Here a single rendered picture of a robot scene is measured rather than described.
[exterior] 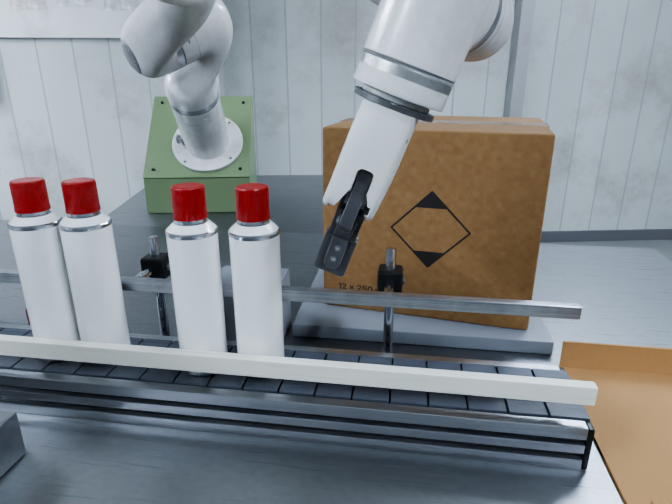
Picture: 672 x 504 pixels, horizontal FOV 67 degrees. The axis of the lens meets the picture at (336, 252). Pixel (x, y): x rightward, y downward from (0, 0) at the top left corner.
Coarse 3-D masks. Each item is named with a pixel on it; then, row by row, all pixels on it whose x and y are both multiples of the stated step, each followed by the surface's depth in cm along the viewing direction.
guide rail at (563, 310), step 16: (0, 272) 61; (16, 272) 61; (128, 288) 59; (144, 288) 59; (160, 288) 58; (224, 288) 57; (288, 288) 57; (304, 288) 57; (320, 288) 57; (352, 304) 56; (368, 304) 55; (384, 304) 55; (400, 304) 55; (416, 304) 54; (432, 304) 54; (448, 304) 54; (464, 304) 54; (480, 304) 53; (496, 304) 53; (512, 304) 53; (528, 304) 53; (544, 304) 53; (560, 304) 53; (576, 304) 53
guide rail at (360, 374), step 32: (0, 352) 56; (32, 352) 55; (64, 352) 54; (96, 352) 54; (128, 352) 53; (160, 352) 53; (192, 352) 53; (224, 352) 53; (352, 384) 50; (384, 384) 50; (416, 384) 49; (448, 384) 49; (480, 384) 48; (512, 384) 48; (544, 384) 47; (576, 384) 47
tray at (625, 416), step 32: (576, 352) 64; (608, 352) 63; (640, 352) 63; (608, 384) 61; (640, 384) 61; (608, 416) 55; (640, 416) 55; (608, 448) 51; (640, 448) 51; (640, 480) 47
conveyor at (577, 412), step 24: (0, 360) 58; (24, 360) 58; (336, 360) 58; (360, 360) 58; (384, 360) 58; (408, 360) 58; (192, 384) 53; (216, 384) 53; (240, 384) 53; (264, 384) 53; (288, 384) 53; (312, 384) 53; (336, 384) 53; (456, 408) 50; (480, 408) 49; (504, 408) 49; (528, 408) 49; (552, 408) 49; (576, 408) 49
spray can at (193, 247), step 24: (192, 192) 49; (192, 216) 49; (168, 240) 50; (192, 240) 49; (216, 240) 51; (192, 264) 50; (216, 264) 52; (192, 288) 51; (216, 288) 52; (192, 312) 52; (216, 312) 53; (192, 336) 53; (216, 336) 54
